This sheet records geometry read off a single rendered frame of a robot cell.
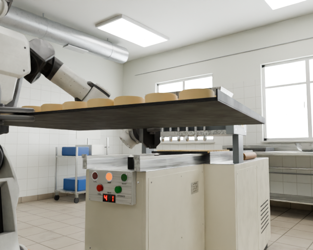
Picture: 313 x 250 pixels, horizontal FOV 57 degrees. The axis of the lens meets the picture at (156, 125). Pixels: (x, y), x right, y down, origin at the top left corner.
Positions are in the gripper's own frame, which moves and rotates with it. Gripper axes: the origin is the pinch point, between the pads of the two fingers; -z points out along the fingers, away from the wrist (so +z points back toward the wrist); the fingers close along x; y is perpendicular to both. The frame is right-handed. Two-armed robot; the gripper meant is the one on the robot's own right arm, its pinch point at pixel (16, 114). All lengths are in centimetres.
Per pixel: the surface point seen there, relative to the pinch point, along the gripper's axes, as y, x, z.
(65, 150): 484, -8, -1
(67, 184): 489, -69, -6
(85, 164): 82, -13, -16
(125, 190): 65, -24, -32
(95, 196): 77, -27, -21
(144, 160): 62, -11, -39
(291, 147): 312, -4, -336
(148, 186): 63, -22, -41
